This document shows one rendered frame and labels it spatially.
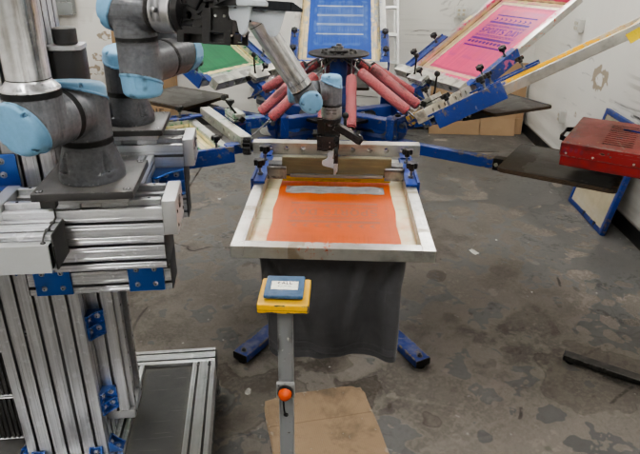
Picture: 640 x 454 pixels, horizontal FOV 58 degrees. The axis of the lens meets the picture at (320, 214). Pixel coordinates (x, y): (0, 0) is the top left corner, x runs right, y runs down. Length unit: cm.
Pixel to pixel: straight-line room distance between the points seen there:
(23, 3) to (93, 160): 36
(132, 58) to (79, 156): 38
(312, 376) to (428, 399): 52
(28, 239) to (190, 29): 63
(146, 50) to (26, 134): 32
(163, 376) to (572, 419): 169
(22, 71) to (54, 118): 10
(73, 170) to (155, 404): 117
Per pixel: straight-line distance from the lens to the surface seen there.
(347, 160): 215
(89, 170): 142
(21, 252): 141
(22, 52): 128
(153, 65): 113
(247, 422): 253
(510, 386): 282
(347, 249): 164
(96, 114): 140
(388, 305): 185
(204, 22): 103
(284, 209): 197
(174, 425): 226
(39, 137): 128
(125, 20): 111
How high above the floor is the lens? 175
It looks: 24 degrees down
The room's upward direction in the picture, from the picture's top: 1 degrees clockwise
